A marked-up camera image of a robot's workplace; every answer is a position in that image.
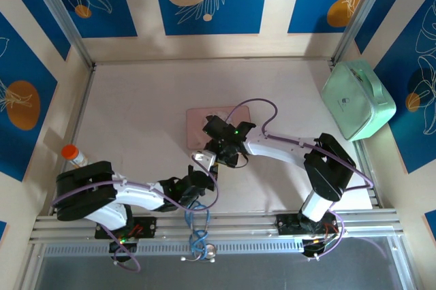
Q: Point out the pink tin box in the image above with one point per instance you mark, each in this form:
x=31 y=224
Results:
x=195 y=126

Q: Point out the aluminium table edge rail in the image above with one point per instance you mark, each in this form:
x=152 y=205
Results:
x=238 y=225

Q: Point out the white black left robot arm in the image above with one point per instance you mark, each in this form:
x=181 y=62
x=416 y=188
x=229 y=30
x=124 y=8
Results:
x=136 y=196

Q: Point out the blue stethoscope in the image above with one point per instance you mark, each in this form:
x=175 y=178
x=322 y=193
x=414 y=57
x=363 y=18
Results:
x=197 y=239

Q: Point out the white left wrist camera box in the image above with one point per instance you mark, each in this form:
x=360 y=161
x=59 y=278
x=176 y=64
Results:
x=203 y=158

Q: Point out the orange capped sample vial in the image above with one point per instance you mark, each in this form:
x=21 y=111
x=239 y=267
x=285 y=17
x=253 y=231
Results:
x=71 y=152

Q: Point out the mint green zip bag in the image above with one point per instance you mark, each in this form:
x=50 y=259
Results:
x=357 y=102

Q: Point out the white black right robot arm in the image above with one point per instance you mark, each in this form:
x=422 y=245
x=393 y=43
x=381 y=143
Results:
x=276 y=148

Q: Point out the aluminium frame post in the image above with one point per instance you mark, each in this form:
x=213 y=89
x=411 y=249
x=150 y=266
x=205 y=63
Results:
x=61 y=14
x=361 y=14

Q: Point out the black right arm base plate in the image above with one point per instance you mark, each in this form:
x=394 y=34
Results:
x=289 y=225

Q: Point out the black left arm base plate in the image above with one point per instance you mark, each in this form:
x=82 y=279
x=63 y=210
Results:
x=144 y=227

